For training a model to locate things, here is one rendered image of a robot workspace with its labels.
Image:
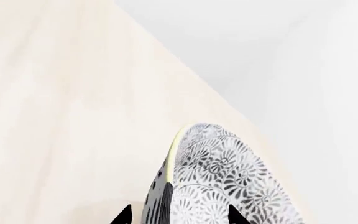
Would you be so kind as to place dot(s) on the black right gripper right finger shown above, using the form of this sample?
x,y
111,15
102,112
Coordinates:
x,y
235,215

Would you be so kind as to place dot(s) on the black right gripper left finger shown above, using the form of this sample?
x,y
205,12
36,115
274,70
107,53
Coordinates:
x,y
123,217

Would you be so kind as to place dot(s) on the black white floral patterned bowl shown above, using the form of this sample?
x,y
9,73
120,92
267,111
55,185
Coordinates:
x,y
219,177

